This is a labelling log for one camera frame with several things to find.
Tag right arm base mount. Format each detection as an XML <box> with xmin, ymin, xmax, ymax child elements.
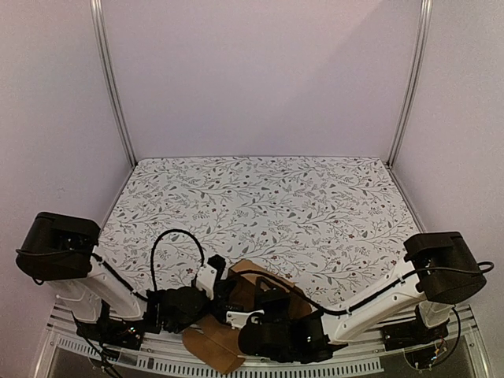
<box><xmin>380</xmin><ymin>306</ymin><xmax>449</xmax><ymax>351</ymax></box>

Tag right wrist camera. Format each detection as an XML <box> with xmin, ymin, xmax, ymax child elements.
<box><xmin>224</xmin><ymin>309</ymin><xmax>265</xmax><ymax>329</ymax></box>

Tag aluminium front rail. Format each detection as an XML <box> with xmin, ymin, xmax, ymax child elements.
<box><xmin>32</xmin><ymin>304</ymin><xmax>492</xmax><ymax>377</ymax></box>

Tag aluminium frame post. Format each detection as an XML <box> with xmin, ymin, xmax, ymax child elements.
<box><xmin>90</xmin><ymin>0</ymin><xmax>138</xmax><ymax>169</ymax></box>
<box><xmin>386</xmin><ymin>0</ymin><xmax>433</xmax><ymax>170</ymax></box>

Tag floral patterned table mat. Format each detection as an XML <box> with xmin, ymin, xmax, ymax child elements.
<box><xmin>98</xmin><ymin>157</ymin><xmax>418</xmax><ymax>308</ymax></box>

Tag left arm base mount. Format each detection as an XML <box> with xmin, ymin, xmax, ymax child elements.
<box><xmin>74</xmin><ymin>304</ymin><xmax>146</xmax><ymax>350</ymax></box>

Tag left aluminium frame post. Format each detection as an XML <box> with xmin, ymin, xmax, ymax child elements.
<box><xmin>90</xmin><ymin>0</ymin><xmax>138</xmax><ymax>169</ymax></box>

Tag right aluminium frame post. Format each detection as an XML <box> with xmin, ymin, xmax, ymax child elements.
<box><xmin>386</xmin><ymin>0</ymin><xmax>433</xmax><ymax>170</ymax></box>

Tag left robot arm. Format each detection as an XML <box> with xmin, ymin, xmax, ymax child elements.
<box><xmin>16</xmin><ymin>212</ymin><xmax>249</xmax><ymax>342</ymax></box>

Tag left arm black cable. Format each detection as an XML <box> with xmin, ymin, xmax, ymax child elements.
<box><xmin>90</xmin><ymin>230</ymin><xmax>208</xmax><ymax>308</ymax></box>

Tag brown cardboard box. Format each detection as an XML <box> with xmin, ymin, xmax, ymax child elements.
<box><xmin>182</xmin><ymin>259</ymin><xmax>312</xmax><ymax>374</ymax></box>

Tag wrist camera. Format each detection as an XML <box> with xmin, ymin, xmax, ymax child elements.
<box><xmin>224</xmin><ymin>309</ymin><xmax>265</xmax><ymax>329</ymax></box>
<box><xmin>192</xmin><ymin>254</ymin><xmax>226</xmax><ymax>301</ymax></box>

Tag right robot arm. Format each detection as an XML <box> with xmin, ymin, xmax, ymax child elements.
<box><xmin>238</xmin><ymin>232</ymin><xmax>495</xmax><ymax>364</ymax></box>

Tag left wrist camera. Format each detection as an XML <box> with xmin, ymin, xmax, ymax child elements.
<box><xmin>192</xmin><ymin>254</ymin><xmax>226</xmax><ymax>301</ymax></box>

